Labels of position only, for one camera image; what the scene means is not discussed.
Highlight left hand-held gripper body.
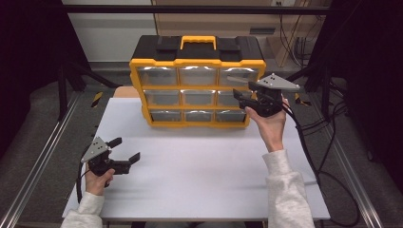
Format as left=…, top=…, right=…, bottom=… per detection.
left=80, top=136, right=131, bottom=178

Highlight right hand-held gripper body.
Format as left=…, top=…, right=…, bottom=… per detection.
left=241, top=73, right=301, bottom=118

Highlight clear plastic drawer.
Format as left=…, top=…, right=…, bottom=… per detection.
left=219, top=67, right=260, bottom=88

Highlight yellow black organizer cabinet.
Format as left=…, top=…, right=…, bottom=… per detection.
left=128, top=34, right=267, bottom=129

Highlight person's left hand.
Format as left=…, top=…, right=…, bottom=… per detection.
left=85, top=168, right=116, bottom=197

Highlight person's right hand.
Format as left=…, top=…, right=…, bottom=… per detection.
left=245, top=98, right=290, bottom=153

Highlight black yellow hazard tape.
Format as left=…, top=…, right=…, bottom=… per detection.
left=294, top=92, right=312, bottom=107
left=90, top=91, right=104, bottom=108

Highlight grid of clear drawers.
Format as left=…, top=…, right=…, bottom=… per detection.
left=136, top=66, right=260, bottom=123

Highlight black metal stand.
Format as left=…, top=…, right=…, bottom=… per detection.
left=284, top=61, right=332, bottom=120
left=57, top=61, right=123, bottom=122

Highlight tan wooden board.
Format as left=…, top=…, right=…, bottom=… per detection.
left=113, top=85, right=142, bottom=99

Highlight black overhead bar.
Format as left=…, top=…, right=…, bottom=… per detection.
left=61, top=4, right=332, bottom=15

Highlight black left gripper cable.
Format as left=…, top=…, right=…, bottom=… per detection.
left=76, top=161, right=89, bottom=203

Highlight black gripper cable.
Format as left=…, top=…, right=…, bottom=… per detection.
left=76, top=161, right=89, bottom=203
left=281, top=101, right=361, bottom=228

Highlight bundle of black wall cables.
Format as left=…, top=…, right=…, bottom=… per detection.
left=278, top=13, right=324, bottom=67

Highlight aluminium floor rail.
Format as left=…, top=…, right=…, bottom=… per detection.
left=308, top=94, right=384, bottom=228
left=0, top=91, right=80, bottom=228

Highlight black floor cables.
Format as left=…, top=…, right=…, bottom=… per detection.
left=297, top=79, right=350, bottom=179

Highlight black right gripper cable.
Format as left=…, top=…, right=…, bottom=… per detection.
left=281, top=101, right=361, bottom=228

